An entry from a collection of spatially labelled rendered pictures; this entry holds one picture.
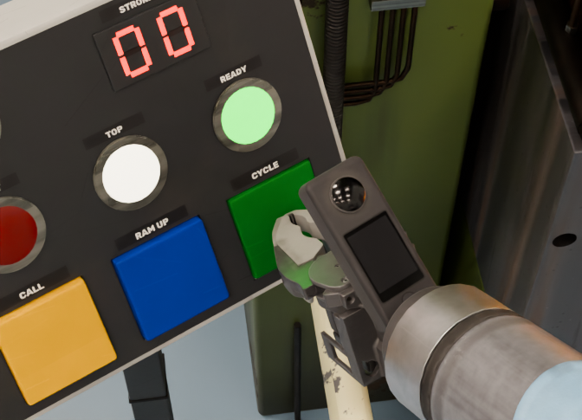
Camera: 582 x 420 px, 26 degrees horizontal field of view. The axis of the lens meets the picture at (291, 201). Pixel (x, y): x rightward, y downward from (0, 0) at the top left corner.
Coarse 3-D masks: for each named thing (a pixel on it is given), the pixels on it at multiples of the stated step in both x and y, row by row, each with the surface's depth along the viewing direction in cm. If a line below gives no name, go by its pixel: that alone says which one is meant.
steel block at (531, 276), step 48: (528, 0) 126; (528, 48) 126; (480, 96) 149; (528, 96) 128; (480, 144) 151; (528, 144) 130; (576, 144) 115; (480, 192) 154; (528, 192) 132; (576, 192) 120; (480, 240) 157; (528, 240) 134; (576, 240) 128; (528, 288) 136; (576, 288) 136; (576, 336) 146
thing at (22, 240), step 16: (0, 208) 88; (16, 208) 89; (0, 224) 88; (16, 224) 89; (32, 224) 90; (0, 240) 89; (16, 240) 89; (32, 240) 90; (0, 256) 89; (16, 256) 90
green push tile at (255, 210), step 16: (304, 160) 99; (288, 176) 98; (304, 176) 99; (256, 192) 97; (272, 192) 98; (288, 192) 99; (240, 208) 97; (256, 208) 98; (272, 208) 99; (288, 208) 99; (304, 208) 100; (240, 224) 98; (256, 224) 98; (272, 224) 99; (240, 240) 99; (256, 240) 99; (272, 240) 100; (320, 240) 102; (256, 256) 99; (272, 256) 100; (256, 272) 100
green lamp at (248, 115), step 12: (240, 96) 94; (252, 96) 95; (264, 96) 95; (228, 108) 94; (240, 108) 94; (252, 108) 95; (264, 108) 95; (228, 120) 94; (240, 120) 95; (252, 120) 95; (264, 120) 96; (228, 132) 95; (240, 132) 95; (252, 132) 96; (264, 132) 96
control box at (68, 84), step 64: (64, 0) 88; (128, 0) 88; (192, 0) 90; (256, 0) 93; (0, 64) 85; (64, 64) 87; (128, 64) 89; (192, 64) 92; (256, 64) 94; (0, 128) 86; (64, 128) 89; (128, 128) 91; (192, 128) 93; (320, 128) 99; (0, 192) 88; (64, 192) 90; (192, 192) 95; (64, 256) 92; (128, 320) 96; (192, 320) 99; (0, 384) 93
